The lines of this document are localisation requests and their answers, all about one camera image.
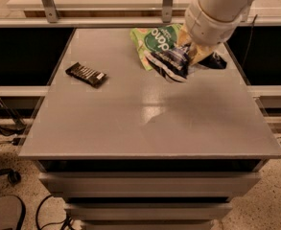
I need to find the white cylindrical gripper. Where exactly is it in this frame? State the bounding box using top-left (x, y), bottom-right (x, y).
top-left (176, 0), bottom-right (242, 66)

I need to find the blue Kettle chip bag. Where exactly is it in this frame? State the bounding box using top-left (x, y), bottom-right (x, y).
top-left (145, 44), bottom-right (227, 82)

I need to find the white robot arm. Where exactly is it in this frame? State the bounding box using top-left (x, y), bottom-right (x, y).
top-left (177, 0), bottom-right (255, 65)

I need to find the green snack bag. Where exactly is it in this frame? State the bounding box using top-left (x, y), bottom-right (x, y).
top-left (129, 24), bottom-right (182, 71)

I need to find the black rxbar chocolate bar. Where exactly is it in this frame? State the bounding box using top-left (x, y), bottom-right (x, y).
top-left (65, 62), bottom-right (106, 88)

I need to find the grey drawer cabinet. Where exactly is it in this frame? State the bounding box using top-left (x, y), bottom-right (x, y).
top-left (20, 29), bottom-right (281, 230)

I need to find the upper grey drawer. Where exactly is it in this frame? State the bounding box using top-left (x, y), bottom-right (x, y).
top-left (39, 172), bottom-right (261, 198)

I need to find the grey drawer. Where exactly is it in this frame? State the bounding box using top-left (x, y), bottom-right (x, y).
top-left (65, 203), bottom-right (232, 221)
top-left (39, 172), bottom-right (261, 198)

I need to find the lower grey drawer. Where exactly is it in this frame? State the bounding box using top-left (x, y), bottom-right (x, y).
top-left (65, 203), bottom-right (232, 221)

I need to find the metal railing frame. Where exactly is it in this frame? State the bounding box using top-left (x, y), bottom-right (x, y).
top-left (0, 0), bottom-right (281, 28)

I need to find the black cables left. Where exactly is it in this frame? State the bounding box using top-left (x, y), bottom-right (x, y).
top-left (0, 97), bottom-right (28, 146)

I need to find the black floor cable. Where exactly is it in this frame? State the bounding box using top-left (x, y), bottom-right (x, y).
top-left (35, 194), bottom-right (76, 230)

